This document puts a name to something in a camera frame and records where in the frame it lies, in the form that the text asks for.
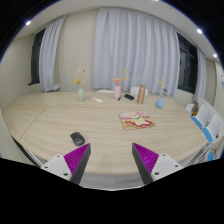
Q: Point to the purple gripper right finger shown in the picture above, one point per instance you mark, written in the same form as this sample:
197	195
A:
153	166

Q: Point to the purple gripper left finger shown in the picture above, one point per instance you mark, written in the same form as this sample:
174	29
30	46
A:
71	166

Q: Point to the black computer mouse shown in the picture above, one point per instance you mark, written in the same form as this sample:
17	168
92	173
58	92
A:
77	138

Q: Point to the blue vase with dried flowers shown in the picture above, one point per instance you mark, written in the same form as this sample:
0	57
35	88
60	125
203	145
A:
160	101

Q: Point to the brown thermos bottle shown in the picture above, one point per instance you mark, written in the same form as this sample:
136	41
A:
141	94

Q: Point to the white remote control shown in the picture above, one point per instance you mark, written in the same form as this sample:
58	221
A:
97	100

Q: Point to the black case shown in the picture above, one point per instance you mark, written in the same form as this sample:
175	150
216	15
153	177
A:
129	97

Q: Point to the white chair far right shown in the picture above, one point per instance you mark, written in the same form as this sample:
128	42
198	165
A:
189	107

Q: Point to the white blue chair middle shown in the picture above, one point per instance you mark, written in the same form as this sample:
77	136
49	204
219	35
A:
202	116

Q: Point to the white blue chair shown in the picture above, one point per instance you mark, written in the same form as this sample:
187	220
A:
212	131
202	116

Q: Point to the white chair behind table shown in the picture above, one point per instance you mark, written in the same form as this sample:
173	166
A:
135	90

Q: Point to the white chair back centre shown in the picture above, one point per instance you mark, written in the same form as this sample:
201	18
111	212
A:
105	91

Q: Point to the white blue chair near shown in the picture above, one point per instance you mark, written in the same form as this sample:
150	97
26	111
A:
212	131

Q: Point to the pink vase with flowers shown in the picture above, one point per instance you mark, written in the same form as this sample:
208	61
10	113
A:
117	82

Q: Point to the white right curtain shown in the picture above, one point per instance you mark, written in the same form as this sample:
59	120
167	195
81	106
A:
201	80

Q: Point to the green vase with yellow flowers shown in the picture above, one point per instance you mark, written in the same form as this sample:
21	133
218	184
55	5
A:
79	81

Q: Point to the dark left window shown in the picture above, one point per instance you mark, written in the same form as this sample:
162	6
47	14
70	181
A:
35	57

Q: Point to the dark window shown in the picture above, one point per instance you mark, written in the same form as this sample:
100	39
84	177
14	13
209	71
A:
35	57
188	73

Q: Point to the dark right window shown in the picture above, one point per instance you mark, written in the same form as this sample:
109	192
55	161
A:
188	73

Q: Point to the large white centre curtain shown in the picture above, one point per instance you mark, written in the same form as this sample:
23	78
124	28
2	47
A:
137	46

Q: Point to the white left curtain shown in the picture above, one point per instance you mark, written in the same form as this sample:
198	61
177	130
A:
48	52

